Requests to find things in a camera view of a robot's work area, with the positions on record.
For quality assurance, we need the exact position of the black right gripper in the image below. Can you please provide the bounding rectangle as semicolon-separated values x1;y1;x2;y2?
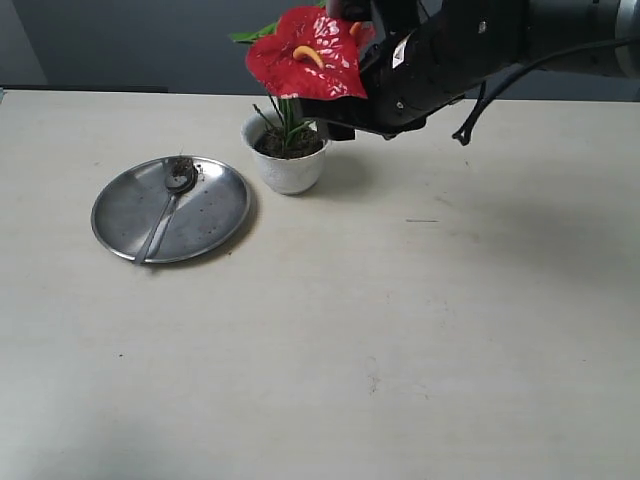
298;22;480;142

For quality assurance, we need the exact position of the red artificial anthurium flower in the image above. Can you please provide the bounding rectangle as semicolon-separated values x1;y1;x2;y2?
229;2;375;158

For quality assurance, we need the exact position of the steel spork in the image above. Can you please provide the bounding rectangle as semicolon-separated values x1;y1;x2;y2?
134;155;196;265

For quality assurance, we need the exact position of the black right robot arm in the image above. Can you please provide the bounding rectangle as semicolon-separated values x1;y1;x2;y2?
294;0;639;145

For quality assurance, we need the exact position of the white plastic flower pot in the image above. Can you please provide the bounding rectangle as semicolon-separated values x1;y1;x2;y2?
241;113;331;195

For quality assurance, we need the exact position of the round steel plate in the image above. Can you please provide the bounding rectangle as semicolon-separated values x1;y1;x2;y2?
91;155;254;265

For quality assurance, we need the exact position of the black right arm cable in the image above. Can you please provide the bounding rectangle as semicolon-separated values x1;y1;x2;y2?
451;37;640;147

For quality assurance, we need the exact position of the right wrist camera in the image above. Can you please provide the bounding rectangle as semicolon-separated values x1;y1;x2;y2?
324;0;428;36

